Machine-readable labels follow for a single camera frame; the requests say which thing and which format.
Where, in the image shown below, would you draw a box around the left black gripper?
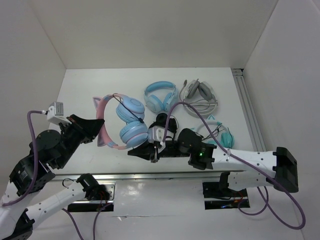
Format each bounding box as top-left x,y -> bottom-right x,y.
55,112 -> 105,168

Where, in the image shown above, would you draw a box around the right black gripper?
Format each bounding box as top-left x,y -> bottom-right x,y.
127,137 -> 190,163

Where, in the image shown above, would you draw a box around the black headphone audio cable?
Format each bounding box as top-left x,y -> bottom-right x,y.
112,93 -> 146,124

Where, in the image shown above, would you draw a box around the pink blue cat-ear headphones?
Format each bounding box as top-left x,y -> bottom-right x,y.
92,93 -> 148,150

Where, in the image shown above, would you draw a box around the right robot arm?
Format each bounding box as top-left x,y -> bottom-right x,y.
127,128 -> 299,196

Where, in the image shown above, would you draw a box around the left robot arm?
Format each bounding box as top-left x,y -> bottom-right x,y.
0,110 -> 110,240

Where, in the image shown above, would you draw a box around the black on-ear headphones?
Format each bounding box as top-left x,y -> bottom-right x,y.
148,112 -> 179,140

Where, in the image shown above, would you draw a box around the light blue headphones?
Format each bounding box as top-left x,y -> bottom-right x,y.
143,81 -> 179,114

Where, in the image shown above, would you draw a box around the teal white cat-ear headphones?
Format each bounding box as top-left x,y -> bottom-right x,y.
191,114 -> 235,149

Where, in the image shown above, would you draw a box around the grey white gaming headset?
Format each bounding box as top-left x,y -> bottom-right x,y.
179,79 -> 218,118

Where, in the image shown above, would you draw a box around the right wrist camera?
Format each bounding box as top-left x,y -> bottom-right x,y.
147,126 -> 166,151

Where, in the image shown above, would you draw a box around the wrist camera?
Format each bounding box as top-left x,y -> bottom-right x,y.
46,101 -> 70,126
147,126 -> 166,151

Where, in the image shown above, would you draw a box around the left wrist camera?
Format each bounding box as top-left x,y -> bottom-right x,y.
46,101 -> 70,126

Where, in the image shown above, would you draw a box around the aluminium rail front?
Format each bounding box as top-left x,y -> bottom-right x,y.
53,171 -> 241,182

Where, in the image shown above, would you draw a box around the aluminium rail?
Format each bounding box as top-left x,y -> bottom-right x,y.
231,68 -> 267,152
53,171 -> 241,182

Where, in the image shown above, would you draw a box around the purple floor cable left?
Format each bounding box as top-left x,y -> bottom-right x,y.
62,202 -> 113,240

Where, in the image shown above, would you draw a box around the purple floor cable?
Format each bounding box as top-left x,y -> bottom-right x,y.
62,202 -> 113,240
236,186 -> 270,216

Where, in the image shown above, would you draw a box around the purple floor cable right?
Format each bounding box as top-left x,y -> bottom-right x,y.
236,186 -> 270,216

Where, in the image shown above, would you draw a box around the aluminium rail right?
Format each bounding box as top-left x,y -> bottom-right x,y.
231,68 -> 267,152

